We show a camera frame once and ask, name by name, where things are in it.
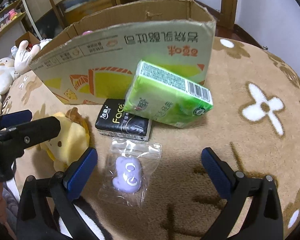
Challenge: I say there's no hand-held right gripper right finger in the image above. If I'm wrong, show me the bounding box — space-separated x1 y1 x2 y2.
201 147 283 240

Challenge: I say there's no yellow plush dog toy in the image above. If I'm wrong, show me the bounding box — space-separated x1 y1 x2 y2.
38 107 91 172

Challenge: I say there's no green tissue pack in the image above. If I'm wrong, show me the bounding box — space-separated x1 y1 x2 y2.
122 59 214 129

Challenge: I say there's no wooden door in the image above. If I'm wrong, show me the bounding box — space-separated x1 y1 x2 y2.
190 0 238 31

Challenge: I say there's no white framed display shelf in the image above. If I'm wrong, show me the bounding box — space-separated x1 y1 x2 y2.
0 0 41 53

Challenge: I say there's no large cream plush dog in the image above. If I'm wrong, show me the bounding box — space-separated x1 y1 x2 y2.
0 57 21 116

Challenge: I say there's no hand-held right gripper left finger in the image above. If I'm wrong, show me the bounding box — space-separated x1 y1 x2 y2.
16 147 98 240

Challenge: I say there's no shelf of small figurines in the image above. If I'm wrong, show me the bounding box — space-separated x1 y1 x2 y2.
0 0 23 28

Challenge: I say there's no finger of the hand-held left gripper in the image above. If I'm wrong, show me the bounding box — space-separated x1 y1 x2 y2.
1 116 62 157
0 109 33 131

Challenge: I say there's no purple squishy toy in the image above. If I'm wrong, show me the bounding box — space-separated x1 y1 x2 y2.
98 137 163 208

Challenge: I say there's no printed cardboard box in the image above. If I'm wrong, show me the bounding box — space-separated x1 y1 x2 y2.
29 0 217 106

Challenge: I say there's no white plush doll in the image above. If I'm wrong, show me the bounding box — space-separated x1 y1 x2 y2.
11 38 52 75

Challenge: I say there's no black tissue pack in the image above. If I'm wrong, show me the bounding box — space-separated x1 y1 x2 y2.
95 98 153 142

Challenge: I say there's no beige flower printed blanket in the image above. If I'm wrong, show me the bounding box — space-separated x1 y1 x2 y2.
4 36 300 240

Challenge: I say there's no lavender fleece garment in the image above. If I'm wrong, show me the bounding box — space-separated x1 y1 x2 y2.
1 179 22 207

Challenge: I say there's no tall brown cardboard box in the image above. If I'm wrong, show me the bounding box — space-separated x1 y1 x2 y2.
14 31 41 47

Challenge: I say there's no black and white furry plush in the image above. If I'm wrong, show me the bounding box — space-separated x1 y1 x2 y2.
52 196 101 240

